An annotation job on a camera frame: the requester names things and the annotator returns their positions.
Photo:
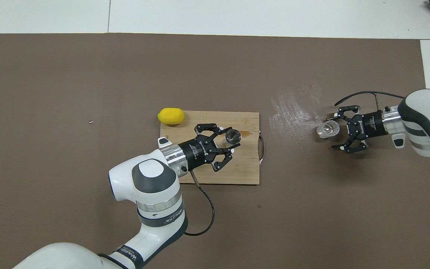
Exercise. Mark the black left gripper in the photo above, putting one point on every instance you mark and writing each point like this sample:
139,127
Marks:
196,151

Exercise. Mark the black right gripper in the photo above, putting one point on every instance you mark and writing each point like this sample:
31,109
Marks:
366,124

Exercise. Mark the steel jigger cup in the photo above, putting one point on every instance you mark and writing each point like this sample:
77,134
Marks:
233,136

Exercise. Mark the clear glass cup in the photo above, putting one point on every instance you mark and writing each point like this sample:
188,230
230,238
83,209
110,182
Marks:
327,129

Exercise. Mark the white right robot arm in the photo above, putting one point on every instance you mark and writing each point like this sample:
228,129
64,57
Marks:
428,123

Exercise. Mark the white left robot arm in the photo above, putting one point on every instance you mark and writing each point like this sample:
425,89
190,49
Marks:
151,194

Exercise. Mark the bamboo cutting board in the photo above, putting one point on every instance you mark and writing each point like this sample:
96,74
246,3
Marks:
245,164

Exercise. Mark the yellow lemon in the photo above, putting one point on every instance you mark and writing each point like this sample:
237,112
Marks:
171,116

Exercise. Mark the brown table mat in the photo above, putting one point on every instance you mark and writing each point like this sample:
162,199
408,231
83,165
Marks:
69,93

